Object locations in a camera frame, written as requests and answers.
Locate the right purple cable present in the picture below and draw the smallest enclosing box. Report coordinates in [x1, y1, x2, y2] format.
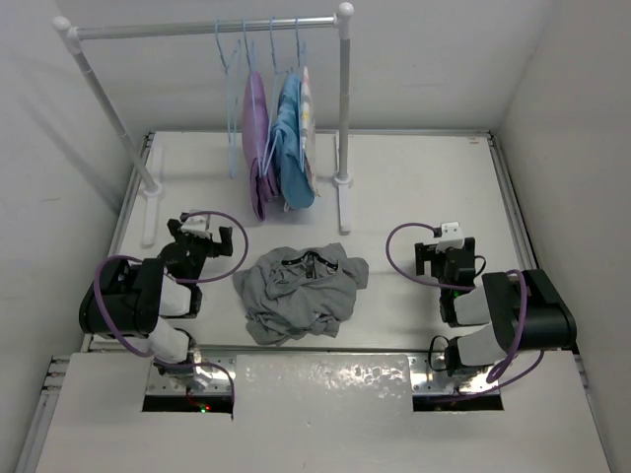
[385, 222, 545, 406]

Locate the light blue t shirt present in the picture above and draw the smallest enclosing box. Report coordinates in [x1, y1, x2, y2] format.
[272, 73, 315, 210]

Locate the light blue hanger with purple shirt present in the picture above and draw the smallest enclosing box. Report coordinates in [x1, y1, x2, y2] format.
[242, 22, 268, 183]

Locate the light blue wire hanger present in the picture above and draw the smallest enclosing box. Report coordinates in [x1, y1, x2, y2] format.
[214, 21, 242, 178]

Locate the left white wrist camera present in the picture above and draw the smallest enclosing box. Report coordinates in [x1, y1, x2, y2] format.
[180, 214, 212, 238]

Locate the purple t shirt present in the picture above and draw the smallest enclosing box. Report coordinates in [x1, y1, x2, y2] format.
[242, 72, 280, 221]

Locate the white garment rack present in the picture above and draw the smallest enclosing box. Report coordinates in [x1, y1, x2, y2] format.
[52, 2, 354, 235]

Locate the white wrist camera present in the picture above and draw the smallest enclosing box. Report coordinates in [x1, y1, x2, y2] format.
[434, 222, 464, 252]
[180, 214, 212, 238]

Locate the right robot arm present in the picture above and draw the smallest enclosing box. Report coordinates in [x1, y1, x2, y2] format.
[414, 237, 577, 382]

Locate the white patterned t shirt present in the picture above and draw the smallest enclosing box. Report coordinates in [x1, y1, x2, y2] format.
[299, 66, 319, 197]

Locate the light blue hanger with patterned shirt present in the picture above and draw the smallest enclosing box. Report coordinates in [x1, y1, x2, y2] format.
[295, 17, 307, 80]

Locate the grey t shirt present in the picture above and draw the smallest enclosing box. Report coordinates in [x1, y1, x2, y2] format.
[233, 242, 369, 346]

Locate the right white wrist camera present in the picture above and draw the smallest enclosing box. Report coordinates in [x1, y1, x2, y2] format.
[434, 222, 464, 252]

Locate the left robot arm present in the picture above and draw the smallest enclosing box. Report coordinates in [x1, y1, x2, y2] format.
[79, 216, 233, 382]

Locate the white front cover panel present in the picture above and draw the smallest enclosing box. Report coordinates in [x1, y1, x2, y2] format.
[37, 352, 608, 472]

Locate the purple cable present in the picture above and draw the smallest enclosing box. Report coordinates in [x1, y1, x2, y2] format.
[385, 222, 545, 406]
[96, 210, 249, 420]

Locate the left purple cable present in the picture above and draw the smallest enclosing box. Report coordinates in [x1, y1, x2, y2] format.
[96, 210, 249, 420]

